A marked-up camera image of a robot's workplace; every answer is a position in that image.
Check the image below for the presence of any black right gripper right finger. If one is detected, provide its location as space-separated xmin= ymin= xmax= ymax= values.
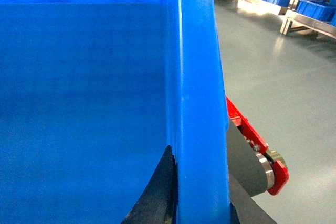
xmin=230 ymin=203 xmax=240 ymax=224

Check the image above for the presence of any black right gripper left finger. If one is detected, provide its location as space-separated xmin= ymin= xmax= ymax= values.
xmin=122 ymin=145 xmax=175 ymax=223

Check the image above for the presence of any large blue plastic crate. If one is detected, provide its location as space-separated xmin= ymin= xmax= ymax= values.
xmin=1 ymin=0 xmax=230 ymax=223

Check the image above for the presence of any metal shelf rack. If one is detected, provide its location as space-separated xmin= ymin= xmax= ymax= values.
xmin=213 ymin=0 xmax=336 ymax=40

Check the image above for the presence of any grey conveyor belt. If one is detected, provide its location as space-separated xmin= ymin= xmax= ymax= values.
xmin=226 ymin=121 xmax=275 ymax=223

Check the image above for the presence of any red conveyor side frame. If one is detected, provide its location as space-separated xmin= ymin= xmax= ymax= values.
xmin=226 ymin=98 xmax=289 ymax=196

